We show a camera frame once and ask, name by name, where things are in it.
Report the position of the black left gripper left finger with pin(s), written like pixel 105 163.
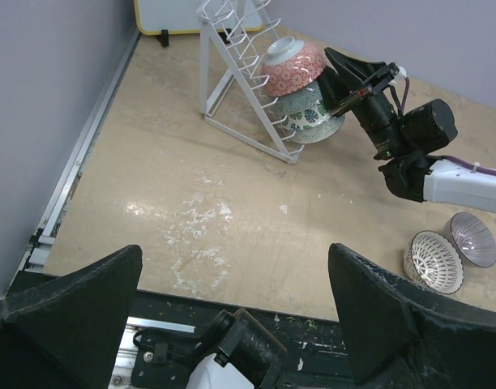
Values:
pixel 65 333

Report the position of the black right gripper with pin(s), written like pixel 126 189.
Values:
pixel 356 85

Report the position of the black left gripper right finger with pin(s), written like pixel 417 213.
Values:
pixel 400 335

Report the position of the grey hexagon red-rim bowl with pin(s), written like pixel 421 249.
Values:
pixel 300 100

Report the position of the teal triangle pattern bowl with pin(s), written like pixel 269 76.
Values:
pixel 314 134

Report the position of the maroon triangle pattern bowl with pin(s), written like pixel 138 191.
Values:
pixel 432 261

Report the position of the brown floral pattern bowl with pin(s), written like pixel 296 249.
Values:
pixel 291 64

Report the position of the purple striped bowl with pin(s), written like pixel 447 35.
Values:
pixel 472 239

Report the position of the green leaf pattern bowl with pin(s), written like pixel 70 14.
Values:
pixel 306 118

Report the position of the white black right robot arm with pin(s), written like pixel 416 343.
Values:
pixel 406 141

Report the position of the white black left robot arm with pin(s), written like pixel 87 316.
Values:
pixel 66 332

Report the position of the yellow-framed whiteboard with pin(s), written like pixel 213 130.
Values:
pixel 180 16

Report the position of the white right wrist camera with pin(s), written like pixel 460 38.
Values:
pixel 401 75

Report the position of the aluminium left side rail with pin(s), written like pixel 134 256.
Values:
pixel 42 240

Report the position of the white wire dish rack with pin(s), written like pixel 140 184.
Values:
pixel 232 27

